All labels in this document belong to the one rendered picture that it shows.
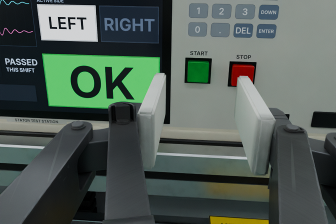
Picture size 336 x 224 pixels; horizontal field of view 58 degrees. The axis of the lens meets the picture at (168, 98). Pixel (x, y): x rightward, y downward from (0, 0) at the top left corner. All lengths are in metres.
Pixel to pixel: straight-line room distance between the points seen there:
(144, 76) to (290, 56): 0.13
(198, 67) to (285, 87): 0.08
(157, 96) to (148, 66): 0.11
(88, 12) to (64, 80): 0.07
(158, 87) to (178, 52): 0.10
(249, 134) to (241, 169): 0.12
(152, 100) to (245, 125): 0.05
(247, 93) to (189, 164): 0.12
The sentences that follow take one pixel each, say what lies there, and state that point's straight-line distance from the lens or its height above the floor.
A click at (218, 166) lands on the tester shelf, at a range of 0.27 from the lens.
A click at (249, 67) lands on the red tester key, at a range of 0.26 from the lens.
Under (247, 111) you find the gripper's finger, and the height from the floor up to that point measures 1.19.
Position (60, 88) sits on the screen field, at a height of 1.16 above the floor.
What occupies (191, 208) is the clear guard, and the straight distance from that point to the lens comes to 0.29.
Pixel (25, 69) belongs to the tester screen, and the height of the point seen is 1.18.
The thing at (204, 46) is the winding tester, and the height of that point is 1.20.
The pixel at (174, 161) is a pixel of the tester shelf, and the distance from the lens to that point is 0.27.
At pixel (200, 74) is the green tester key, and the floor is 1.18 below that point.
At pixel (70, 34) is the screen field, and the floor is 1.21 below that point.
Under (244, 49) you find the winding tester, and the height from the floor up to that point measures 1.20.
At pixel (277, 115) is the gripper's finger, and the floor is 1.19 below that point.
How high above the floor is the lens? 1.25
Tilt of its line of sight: 20 degrees down
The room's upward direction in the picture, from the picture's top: 1 degrees clockwise
